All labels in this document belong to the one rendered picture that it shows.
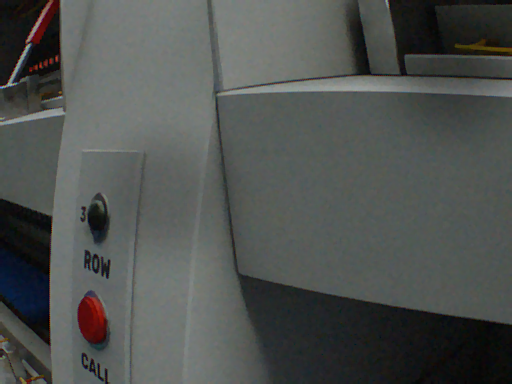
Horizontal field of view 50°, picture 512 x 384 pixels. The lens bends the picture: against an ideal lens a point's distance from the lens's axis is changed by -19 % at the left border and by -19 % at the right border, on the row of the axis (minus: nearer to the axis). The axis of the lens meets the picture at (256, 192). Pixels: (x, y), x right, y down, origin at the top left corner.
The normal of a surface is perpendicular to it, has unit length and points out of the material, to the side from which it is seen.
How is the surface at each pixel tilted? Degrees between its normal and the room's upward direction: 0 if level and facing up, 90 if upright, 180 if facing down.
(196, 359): 90
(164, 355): 90
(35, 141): 108
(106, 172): 90
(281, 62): 90
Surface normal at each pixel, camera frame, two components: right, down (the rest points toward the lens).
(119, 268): -0.73, -0.10
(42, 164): -0.74, 0.22
